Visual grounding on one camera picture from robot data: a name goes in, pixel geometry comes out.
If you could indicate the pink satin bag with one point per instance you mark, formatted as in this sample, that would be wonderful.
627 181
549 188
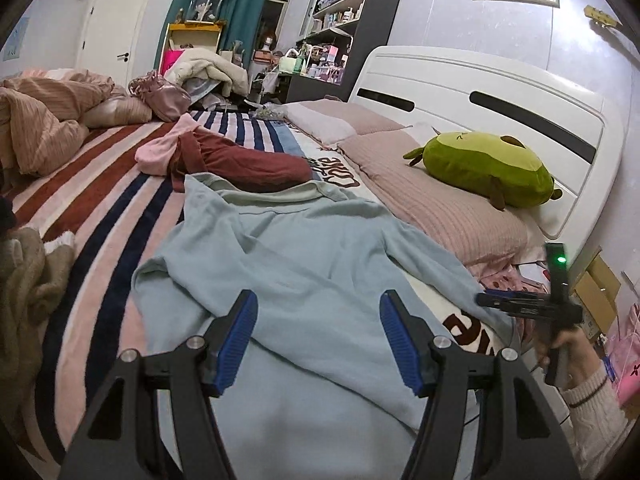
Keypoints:
160 97

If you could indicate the maroon pants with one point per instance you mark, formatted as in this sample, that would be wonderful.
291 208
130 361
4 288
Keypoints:
250 165

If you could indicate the yellow cabinet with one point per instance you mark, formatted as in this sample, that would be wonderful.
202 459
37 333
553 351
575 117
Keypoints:
172 35

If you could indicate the striped blanket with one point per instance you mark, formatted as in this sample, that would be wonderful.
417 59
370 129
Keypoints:
110 170

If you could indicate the pink striped duvet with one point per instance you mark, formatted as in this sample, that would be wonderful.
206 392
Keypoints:
45 110

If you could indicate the white door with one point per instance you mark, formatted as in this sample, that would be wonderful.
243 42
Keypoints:
112 30

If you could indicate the dark bookshelf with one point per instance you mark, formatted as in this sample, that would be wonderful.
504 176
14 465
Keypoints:
382 20

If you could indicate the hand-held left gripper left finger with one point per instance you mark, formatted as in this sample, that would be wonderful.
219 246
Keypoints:
237 342

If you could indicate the cream comforter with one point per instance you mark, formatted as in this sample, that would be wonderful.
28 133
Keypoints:
210 67

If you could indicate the beige fuzzy blanket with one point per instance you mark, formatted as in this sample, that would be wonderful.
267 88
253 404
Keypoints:
30 300

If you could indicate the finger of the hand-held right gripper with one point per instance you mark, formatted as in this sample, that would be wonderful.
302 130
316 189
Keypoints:
510 305

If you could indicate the white bed headboard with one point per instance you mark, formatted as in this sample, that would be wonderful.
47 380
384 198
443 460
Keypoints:
450 75

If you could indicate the pink gift bag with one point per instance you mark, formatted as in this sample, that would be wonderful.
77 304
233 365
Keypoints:
627 360

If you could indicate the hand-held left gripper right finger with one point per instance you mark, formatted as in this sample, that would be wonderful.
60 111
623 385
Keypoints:
400 345

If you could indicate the pink garment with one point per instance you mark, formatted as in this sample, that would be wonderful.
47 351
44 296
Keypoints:
157 152

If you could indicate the glass display case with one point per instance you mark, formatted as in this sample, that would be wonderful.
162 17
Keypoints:
206 5

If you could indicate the white pillow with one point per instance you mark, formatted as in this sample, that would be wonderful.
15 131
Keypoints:
320 125

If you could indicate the pink spotted cloth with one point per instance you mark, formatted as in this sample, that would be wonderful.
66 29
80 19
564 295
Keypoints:
500 275

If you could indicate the cardboard box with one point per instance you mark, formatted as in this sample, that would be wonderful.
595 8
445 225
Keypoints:
597 285

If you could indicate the wall poster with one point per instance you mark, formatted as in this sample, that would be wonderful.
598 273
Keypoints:
15 40

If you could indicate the person's right hand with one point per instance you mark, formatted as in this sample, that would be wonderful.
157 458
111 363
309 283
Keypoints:
580 355

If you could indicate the mannequin head with wig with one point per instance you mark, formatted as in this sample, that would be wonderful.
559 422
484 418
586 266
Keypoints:
267 42

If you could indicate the light blue shirt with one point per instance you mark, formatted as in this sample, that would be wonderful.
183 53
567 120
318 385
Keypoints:
300 260

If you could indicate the green avocado plush toy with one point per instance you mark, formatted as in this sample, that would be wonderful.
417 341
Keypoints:
480 165

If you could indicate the pink ribbed pillow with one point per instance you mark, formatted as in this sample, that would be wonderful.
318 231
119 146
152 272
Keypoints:
370 117
425 210

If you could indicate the guitar headstock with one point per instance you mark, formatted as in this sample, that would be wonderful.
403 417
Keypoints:
602 16

